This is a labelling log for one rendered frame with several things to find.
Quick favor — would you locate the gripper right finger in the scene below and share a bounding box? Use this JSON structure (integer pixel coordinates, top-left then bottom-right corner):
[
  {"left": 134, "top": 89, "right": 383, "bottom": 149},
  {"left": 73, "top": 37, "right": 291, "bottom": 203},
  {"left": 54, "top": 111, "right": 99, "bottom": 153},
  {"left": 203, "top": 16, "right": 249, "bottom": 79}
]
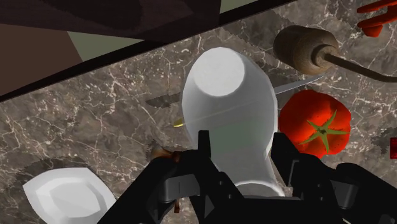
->
[{"left": 271, "top": 132, "right": 397, "bottom": 224}]

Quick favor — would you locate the white bowl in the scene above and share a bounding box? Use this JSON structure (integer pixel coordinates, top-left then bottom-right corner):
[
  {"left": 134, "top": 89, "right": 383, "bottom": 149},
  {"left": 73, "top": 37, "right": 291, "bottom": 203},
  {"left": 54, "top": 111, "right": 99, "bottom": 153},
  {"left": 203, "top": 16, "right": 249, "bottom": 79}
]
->
[{"left": 22, "top": 167, "right": 117, "bottom": 224}]

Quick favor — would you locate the silver knife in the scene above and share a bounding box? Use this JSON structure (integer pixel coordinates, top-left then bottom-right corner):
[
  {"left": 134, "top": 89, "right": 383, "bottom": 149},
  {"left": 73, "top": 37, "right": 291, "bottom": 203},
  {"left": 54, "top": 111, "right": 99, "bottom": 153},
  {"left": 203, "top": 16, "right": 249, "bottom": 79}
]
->
[{"left": 145, "top": 74, "right": 326, "bottom": 109}]

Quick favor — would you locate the brown glossy object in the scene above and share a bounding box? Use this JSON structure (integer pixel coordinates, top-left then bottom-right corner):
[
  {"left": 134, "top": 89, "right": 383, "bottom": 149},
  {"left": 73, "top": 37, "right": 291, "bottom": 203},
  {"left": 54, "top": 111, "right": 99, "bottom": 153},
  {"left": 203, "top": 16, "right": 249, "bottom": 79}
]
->
[{"left": 151, "top": 141, "right": 182, "bottom": 163}]

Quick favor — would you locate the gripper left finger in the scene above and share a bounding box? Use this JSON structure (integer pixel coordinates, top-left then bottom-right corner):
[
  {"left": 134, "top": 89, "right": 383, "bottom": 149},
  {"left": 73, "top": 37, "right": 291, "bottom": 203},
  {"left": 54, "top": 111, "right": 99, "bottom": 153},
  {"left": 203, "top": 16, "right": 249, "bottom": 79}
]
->
[{"left": 97, "top": 130, "right": 249, "bottom": 224}]

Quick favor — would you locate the white vase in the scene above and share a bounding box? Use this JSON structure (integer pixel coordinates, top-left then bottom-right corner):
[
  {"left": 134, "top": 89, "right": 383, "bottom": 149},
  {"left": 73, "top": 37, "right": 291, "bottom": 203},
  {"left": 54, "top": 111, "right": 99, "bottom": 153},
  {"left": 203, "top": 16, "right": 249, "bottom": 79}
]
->
[{"left": 181, "top": 46, "right": 286, "bottom": 198}]

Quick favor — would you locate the red tomato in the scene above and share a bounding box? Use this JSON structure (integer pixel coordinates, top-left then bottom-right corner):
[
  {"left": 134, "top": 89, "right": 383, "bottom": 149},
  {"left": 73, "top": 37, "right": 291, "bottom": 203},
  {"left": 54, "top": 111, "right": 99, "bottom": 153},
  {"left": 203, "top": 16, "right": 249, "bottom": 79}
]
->
[{"left": 278, "top": 90, "right": 352, "bottom": 159}]

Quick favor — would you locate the red utensil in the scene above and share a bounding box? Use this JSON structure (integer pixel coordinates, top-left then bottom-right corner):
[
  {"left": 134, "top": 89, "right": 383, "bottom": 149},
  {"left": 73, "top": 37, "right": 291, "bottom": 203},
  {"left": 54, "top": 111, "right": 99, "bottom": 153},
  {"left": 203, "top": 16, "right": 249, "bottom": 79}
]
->
[{"left": 356, "top": 0, "right": 397, "bottom": 38}]

